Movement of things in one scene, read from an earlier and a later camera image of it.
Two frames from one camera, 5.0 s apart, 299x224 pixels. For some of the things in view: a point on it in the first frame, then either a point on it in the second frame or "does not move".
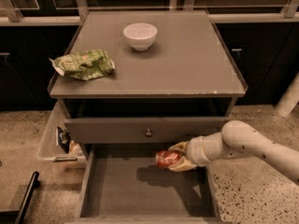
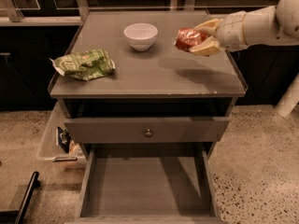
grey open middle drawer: (121, 184) does not move
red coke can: (165, 158) -> (188, 37)
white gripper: (195, 152) -> (231, 31)
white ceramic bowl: (140, 35) does not move
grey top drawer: (138, 130) does not move
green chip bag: (84, 64) does not move
